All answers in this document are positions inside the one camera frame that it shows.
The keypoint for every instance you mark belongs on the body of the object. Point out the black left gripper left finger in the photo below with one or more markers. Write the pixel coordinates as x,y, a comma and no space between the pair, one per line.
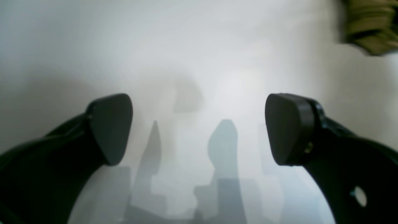
42,179

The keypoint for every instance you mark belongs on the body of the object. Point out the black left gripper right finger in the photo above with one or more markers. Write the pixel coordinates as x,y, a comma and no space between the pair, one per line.
357,176

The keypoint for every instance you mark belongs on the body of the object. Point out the camouflage t-shirt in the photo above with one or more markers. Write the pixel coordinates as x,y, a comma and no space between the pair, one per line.
369,24

